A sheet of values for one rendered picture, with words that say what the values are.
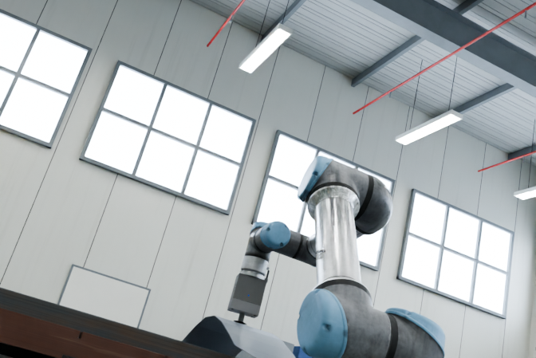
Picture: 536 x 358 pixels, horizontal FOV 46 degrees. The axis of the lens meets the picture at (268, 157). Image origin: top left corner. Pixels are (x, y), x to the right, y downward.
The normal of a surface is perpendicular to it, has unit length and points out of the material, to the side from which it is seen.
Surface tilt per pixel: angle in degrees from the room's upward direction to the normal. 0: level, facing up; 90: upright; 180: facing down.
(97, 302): 90
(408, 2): 90
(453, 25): 90
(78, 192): 90
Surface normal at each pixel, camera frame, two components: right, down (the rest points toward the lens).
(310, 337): -0.90, -0.29
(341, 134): 0.41, -0.25
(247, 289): 0.19, -0.34
